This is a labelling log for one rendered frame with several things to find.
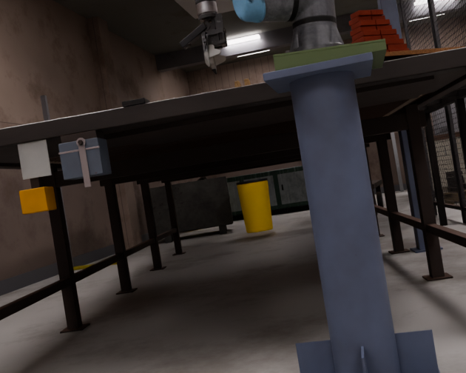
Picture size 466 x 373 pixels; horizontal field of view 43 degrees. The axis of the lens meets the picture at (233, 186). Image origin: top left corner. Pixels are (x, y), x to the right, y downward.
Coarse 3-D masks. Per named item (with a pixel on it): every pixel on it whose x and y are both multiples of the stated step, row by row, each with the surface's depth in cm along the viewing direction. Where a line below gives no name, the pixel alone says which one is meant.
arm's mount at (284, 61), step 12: (324, 48) 146; (336, 48) 146; (348, 48) 145; (360, 48) 144; (372, 48) 144; (384, 48) 143; (276, 60) 149; (288, 60) 148; (300, 60) 147; (312, 60) 147; (324, 60) 146
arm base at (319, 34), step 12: (300, 24) 155; (312, 24) 153; (324, 24) 153; (336, 24) 157; (300, 36) 154; (312, 36) 152; (324, 36) 152; (336, 36) 154; (300, 48) 153; (312, 48) 152
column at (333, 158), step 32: (320, 64) 146; (352, 64) 145; (320, 96) 151; (352, 96) 153; (320, 128) 151; (352, 128) 152; (320, 160) 152; (352, 160) 151; (320, 192) 153; (352, 192) 151; (320, 224) 154; (352, 224) 151; (320, 256) 156; (352, 256) 151; (352, 288) 151; (384, 288) 154; (352, 320) 151; (384, 320) 152; (320, 352) 161; (352, 352) 152; (384, 352) 151; (416, 352) 156
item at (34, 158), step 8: (24, 144) 198; (32, 144) 198; (40, 144) 198; (24, 152) 198; (32, 152) 198; (40, 152) 198; (24, 160) 198; (32, 160) 198; (40, 160) 198; (48, 160) 198; (24, 168) 198; (32, 168) 198; (40, 168) 198; (48, 168) 198; (24, 176) 199; (32, 176) 198; (40, 176) 198
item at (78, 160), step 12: (84, 132) 195; (96, 132) 195; (60, 144) 195; (72, 144) 194; (84, 144) 193; (96, 144) 194; (60, 156) 195; (72, 156) 194; (84, 156) 193; (96, 156) 194; (108, 156) 202; (72, 168) 194; (84, 168) 193; (96, 168) 194; (108, 168) 200; (84, 180) 193
